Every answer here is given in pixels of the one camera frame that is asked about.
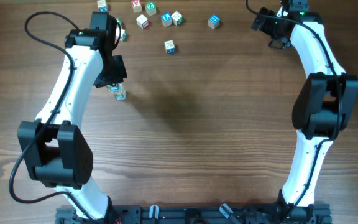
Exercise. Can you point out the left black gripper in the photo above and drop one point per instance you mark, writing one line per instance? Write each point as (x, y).
(121, 75)

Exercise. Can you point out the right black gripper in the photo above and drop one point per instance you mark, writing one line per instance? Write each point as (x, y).
(263, 28)

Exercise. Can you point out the blue K wooden block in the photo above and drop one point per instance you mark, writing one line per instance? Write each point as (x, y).
(113, 88)

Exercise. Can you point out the green base tower block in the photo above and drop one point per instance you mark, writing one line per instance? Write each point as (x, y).
(120, 96)

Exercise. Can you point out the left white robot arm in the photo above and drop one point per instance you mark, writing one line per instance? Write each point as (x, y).
(53, 148)

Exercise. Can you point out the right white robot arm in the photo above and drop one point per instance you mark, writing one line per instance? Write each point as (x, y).
(324, 105)

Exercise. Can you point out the plain green-sided wooden block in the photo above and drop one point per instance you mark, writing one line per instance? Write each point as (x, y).
(121, 34)

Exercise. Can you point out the red-sided wooden block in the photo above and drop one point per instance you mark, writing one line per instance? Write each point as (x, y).
(142, 21)

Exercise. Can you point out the blue-sided picture block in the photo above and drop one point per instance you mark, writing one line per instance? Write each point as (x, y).
(169, 47)

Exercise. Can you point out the blue far right block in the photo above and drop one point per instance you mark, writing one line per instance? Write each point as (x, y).
(213, 21)

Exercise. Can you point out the blue X wooden block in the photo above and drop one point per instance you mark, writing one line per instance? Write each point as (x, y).
(102, 5)

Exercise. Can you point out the red V wooden block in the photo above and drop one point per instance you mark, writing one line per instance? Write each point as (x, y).
(136, 5)

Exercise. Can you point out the green Z wooden block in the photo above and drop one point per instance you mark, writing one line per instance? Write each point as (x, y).
(151, 8)

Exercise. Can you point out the blue L wooden block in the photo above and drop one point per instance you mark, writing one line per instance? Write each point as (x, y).
(166, 19)

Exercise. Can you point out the green-sided picture block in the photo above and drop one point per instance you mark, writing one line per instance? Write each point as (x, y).
(177, 18)

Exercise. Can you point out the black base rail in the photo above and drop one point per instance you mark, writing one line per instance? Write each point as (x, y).
(318, 214)

